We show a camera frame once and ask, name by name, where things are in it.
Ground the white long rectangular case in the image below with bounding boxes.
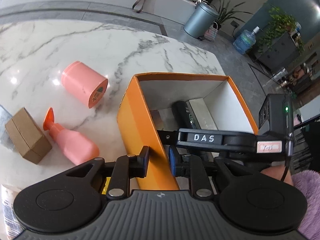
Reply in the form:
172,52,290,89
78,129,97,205
189,98,217,130

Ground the pink pump bottle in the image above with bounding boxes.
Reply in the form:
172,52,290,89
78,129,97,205
43,107,100,165

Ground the dark green shampoo bottle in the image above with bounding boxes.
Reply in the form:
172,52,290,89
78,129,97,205
171,101,200,129

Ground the orange cardboard box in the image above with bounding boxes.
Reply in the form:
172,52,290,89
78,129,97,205
117,73,258,190

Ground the pink cylinder jar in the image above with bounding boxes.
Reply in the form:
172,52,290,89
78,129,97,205
61,61,108,108

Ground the brown cardboard box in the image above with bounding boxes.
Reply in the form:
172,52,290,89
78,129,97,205
5,107,52,164

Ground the white blue-label lotion tube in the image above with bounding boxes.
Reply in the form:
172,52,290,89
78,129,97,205
1,184,23,239

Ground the yellow tape measure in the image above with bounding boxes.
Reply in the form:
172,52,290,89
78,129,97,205
101,177,111,194

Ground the plaid fabric case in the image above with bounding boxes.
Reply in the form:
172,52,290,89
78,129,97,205
150,108,177,131

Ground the clear acrylic box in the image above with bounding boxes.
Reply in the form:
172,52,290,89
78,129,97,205
0,105,14,150

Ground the dark grey cabinet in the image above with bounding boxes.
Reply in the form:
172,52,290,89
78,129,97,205
254,33,299,74

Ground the blue water jug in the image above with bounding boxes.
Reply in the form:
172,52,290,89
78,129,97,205
233,26,260,55

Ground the hanging ivy plant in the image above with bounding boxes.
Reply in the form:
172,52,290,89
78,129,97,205
257,6,304,54

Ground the woven pastel handbag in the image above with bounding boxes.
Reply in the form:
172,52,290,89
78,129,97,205
204,22,219,42

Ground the potted green floor plant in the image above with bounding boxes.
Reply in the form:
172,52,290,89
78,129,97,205
212,0,253,31

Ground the grey metal trash bin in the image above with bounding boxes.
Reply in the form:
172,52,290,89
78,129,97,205
183,2,219,38

